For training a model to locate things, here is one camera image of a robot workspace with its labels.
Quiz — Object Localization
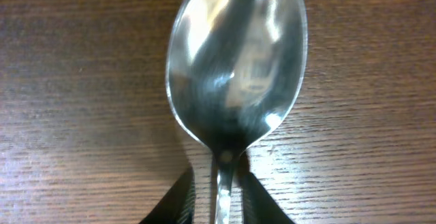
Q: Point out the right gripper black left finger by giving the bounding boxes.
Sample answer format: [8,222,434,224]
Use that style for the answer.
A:
[139,167,196,224]

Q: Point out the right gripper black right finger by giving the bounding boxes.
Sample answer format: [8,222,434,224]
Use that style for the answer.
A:
[240,172,295,224]

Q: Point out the large metal spoon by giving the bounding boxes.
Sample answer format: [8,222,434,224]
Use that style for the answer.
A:
[166,0,308,223]

